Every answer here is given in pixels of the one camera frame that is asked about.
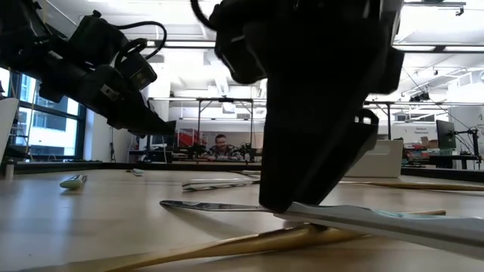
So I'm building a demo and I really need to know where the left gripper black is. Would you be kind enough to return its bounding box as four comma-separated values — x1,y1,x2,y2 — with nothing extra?
39,56,175,136

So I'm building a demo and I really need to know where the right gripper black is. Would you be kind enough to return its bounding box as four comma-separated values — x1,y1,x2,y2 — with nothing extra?
264,0,405,207

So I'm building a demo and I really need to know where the wooden knife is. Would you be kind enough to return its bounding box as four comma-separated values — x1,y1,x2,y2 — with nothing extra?
338,180,484,193

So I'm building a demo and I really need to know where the knife with teal patterned handle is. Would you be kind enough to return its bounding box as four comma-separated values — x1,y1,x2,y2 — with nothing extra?
158,199,484,261

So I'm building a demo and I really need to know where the knife with pale green handle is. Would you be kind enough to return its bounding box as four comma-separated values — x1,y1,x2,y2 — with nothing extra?
59,174,88,190

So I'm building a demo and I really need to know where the black monitor on arm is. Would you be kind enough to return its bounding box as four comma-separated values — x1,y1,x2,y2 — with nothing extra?
436,119,458,150

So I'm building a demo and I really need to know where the dark flat monitor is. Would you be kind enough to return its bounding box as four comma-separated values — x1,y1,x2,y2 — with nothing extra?
150,131,178,149

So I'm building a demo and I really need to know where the red equipment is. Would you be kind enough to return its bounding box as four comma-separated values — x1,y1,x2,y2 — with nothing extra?
175,128,208,149

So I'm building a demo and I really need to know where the person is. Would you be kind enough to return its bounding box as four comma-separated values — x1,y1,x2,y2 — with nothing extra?
202,133,244,162

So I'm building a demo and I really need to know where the black ceiling device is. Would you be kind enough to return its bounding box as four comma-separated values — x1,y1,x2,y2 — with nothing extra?
409,91,432,104

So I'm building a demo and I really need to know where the long ceiling light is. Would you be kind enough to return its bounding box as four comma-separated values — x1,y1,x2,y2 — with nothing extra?
163,40,216,48
392,45,436,52
444,45,484,53

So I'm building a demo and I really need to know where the large black-framed window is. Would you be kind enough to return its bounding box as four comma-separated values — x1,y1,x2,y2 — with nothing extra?
0,67,87,160

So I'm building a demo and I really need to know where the white curved panel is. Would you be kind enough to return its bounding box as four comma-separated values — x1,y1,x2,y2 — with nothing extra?
0,97,20,163

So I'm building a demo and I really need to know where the white bin with handle cutouts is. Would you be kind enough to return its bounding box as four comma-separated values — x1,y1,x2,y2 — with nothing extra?
343,138,405,179

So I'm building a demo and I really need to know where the black metal rig frame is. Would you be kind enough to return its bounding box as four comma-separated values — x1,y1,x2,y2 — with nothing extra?
362,100,393,141
196,97,255,150

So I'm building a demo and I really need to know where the black aluminium table frame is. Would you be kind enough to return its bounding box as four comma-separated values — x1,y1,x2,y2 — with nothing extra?
0,160,484,183

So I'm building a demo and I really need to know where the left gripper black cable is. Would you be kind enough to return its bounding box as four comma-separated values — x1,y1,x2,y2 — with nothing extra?
113,20,168,71

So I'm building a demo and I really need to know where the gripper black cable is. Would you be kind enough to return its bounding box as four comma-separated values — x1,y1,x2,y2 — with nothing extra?
190,0,219,32
113,20,168,71

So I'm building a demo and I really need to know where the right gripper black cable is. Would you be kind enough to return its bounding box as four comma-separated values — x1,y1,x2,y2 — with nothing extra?
190,0,219,32

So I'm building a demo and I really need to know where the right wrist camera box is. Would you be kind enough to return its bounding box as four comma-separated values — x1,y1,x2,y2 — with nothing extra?
213,2,268,85

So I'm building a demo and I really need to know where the white frame post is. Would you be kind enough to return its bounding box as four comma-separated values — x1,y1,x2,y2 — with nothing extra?
2,159,16,181

